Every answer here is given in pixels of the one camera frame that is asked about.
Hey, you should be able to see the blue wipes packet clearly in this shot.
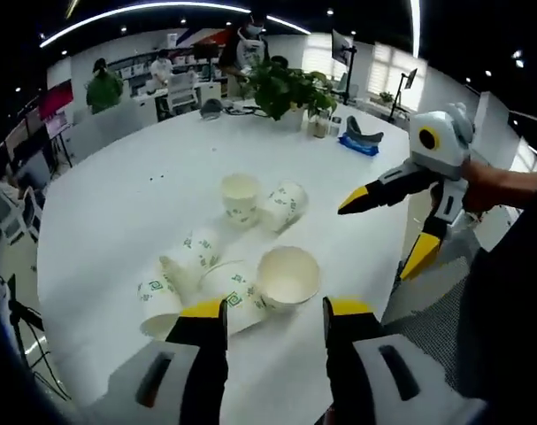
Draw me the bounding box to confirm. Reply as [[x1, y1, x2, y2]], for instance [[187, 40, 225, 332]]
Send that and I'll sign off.
[[337, 133, 380, 159]]

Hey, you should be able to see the red screen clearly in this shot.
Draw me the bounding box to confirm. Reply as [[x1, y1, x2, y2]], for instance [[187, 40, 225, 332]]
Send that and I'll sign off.
[[38, 78, 74, 121]]

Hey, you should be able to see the curved ceiling light strip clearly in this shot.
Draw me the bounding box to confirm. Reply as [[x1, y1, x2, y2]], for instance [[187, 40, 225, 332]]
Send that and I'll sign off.
[[409, 0, 422, 58], [40, 6, 311, 48]]

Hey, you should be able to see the white office chair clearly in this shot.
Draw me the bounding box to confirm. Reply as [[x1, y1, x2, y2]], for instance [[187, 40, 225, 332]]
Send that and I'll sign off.
[[166, 72, 198, 112]]

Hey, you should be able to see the black cable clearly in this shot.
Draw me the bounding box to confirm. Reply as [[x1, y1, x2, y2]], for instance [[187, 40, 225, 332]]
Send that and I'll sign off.
[[230, 104, 269, 119]]

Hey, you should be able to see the pile of paper cups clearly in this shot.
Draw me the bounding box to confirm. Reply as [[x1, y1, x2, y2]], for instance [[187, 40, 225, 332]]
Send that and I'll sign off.
[[137, 172, 322, 342]]

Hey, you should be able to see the white desk partition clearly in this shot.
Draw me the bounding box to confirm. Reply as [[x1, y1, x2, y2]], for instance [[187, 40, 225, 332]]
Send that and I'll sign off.
[[66, 97, 158, 165]]

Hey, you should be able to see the green potted plant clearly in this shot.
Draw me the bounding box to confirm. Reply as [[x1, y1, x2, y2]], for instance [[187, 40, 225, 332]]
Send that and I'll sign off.
[[243, 59, 338, 132]]

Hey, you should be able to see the grey curved object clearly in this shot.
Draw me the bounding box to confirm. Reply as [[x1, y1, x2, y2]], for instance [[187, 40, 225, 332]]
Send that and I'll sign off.
[[345, 115, 385, 145]]

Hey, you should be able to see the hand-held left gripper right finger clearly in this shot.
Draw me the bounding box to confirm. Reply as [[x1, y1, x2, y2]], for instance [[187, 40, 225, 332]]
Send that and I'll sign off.
[[321, 295, 488, 425]]

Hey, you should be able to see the black monitor on pole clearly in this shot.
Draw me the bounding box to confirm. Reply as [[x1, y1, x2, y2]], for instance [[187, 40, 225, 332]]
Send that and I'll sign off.
[[331, 28, 357, 105], [391, 66, 419, 123]]

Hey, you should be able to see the storage shelf with boxes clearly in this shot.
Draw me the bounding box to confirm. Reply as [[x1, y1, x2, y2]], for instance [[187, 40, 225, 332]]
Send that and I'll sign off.
[[112, 48, 234, 85]]

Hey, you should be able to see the grey cap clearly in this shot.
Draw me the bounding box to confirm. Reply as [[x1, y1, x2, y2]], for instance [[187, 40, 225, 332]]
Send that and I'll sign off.
[[199, 98, 226, 121]]

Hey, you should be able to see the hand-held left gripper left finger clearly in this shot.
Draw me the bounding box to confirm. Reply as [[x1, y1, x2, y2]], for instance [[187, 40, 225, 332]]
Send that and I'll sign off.
[[134, 297, 230, 425]]

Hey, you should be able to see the person's right hand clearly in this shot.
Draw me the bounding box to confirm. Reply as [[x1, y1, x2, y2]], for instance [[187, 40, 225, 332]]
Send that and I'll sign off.
[[461, 161, 509, 213]]

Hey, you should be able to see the person's dark clothing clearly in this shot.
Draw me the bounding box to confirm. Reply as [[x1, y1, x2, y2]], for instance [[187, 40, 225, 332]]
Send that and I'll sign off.
[[460, 207, 537, 408]]

